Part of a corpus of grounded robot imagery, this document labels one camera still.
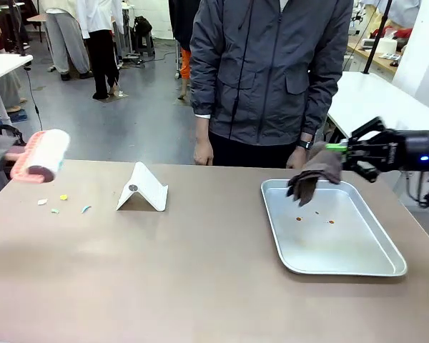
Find person in white shirt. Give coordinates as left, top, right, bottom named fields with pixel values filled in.
left=74, top=0, right=124, bottom=101

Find black tripod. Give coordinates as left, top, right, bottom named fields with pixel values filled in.
left=6, top=0, right=29, bottom=57

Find small white side table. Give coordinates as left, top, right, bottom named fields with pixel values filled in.
left=0, top=52, right=34, bottom=124

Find silver metal tray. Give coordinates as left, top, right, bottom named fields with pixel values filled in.
left=260, top=178, right=408, bottom=277

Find person in orange trousers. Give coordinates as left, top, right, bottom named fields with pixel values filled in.
left=177, top=46, right=193, bottom=101

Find blue floor item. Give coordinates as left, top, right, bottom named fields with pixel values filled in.
left=0, top=109, right=29, bottom=126

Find thin black floor cable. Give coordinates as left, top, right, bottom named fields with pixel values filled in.
left=24, top=66, right=46, bottom=131

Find black trousers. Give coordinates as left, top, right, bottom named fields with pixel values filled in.
left=208, top=130, right=302, bottom=169

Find black bag with straps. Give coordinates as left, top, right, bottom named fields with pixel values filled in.
left=0, top=124, right=26, bottom=146

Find brown cleaning cloth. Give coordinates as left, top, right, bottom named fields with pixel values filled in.
left=286, top=141, right=344, bottom=208

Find white folded roller stand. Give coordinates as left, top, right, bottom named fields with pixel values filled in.
left=115, top=161, right=169, bottom=213

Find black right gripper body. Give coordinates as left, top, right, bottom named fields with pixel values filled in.
left=363, top=126, right=429, bottom=173

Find person in grey jacket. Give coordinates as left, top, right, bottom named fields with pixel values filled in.
left=189, top=0, right=355, bottom=147

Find person's right hand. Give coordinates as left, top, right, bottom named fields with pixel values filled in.
left=193, top=134, right=215, bottom=166

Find wooden workbench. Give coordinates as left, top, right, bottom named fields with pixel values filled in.
left=345, top=34, right=402, bottom=76

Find person in grey trousers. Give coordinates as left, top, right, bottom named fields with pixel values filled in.
left=44, top=0, right=94, bottom=81

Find black stand pole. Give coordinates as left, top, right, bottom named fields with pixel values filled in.
left=363, top=0, right=395, bottom=75

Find person's left hand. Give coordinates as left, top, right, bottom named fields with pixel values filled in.
left=286, top=146, right=311, bottom=170

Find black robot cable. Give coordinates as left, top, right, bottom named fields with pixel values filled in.
left=405, top=168, right=429, bottom=209

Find black stool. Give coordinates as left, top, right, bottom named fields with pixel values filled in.
left=129, top=15, right=157, bottom=58

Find pink lint roller black handle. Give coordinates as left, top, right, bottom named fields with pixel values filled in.
left=5, top=129, right=72, bottom=186

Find person in dark red top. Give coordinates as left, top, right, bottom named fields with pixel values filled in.
left=0, top=14, right=28, bottom=114

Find white table with grey legs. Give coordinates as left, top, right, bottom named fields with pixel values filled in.
left=323, top=70, right=429, bottom=146

